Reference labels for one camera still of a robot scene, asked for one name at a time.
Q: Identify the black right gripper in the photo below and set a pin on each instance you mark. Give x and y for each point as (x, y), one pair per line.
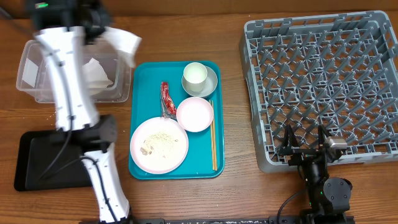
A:
(290, 145)

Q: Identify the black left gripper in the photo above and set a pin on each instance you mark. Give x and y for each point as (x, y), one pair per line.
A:
(102, 17)

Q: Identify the white paper napkin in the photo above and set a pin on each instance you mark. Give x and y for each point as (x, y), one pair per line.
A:
(125, 43)

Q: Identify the grey-green small saucer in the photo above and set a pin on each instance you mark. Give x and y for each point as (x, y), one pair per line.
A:
(211, 83)

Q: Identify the pink small bowl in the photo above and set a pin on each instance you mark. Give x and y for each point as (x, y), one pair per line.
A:
(195, 114)

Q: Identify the white paper cup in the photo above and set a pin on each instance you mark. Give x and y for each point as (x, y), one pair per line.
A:
(195, 75)

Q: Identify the red snack wrapper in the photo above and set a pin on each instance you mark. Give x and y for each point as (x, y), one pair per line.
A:
(169, 109)

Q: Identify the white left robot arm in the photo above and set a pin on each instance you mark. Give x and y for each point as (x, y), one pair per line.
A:
(62, 30)

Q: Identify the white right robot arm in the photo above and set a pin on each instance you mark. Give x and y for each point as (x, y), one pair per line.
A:
(328, 196)

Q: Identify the grey dishwasher rack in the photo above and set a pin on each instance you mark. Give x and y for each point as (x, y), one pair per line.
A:
(336, 70)

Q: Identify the black waste tray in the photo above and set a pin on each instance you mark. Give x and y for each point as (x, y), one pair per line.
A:
(37, 149)

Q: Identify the white napkin in bin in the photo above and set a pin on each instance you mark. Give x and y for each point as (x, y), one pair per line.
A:
(95, 75)

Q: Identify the clear plastic bin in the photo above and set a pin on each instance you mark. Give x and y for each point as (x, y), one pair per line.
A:
(33, 77)

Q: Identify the wooden chopstick left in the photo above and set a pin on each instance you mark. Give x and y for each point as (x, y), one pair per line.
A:
(212, 138)

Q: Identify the teal plastic tray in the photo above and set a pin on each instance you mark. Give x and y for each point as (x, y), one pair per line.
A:
(198, 163)

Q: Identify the pink plate with rice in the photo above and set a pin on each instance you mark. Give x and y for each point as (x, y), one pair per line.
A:
(159, 145)

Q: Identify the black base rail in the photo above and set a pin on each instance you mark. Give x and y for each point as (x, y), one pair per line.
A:
(270, 220)

